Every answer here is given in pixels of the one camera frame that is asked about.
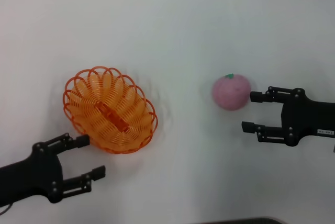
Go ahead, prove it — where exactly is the thin dark cable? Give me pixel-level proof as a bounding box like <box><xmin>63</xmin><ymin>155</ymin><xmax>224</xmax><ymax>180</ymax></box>
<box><xmin>0</xmin><ymin>203</ymin><xmax>13</xmax><ymax>215</ymax></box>

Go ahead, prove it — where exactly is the dark curved robot base edge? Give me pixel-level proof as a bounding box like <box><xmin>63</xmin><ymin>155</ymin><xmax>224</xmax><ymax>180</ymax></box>
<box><xmin>203</xmin><ymin>217</ymin><xmax>285</xmax><ymax>224</ymax></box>

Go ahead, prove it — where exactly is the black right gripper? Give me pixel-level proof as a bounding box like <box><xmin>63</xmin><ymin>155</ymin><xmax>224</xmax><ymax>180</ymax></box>
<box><xmin>241</xmin><ymin>86</ymin><xmax>335</xmax><ymax>147</ymax></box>

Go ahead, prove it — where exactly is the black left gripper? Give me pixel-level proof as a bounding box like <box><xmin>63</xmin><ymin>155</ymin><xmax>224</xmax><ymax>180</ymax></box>
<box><xmin>0</xmin><ymin>133</ymin><xmax>106</xmax><ymax>210</ymax></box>

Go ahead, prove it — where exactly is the orange plastic woven basket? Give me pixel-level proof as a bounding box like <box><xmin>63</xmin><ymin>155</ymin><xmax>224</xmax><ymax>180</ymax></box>
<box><xmin>62</xmin><ymin>64</ymin><xmax>159</xmax><ymax>155</ymax></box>

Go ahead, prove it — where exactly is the pink plush peach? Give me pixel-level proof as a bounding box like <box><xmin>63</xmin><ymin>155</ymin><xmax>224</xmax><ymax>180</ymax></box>
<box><xmin>211</xmin><ymin>73</ymin><xmax>252</xmax><ymax>111</ymax></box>

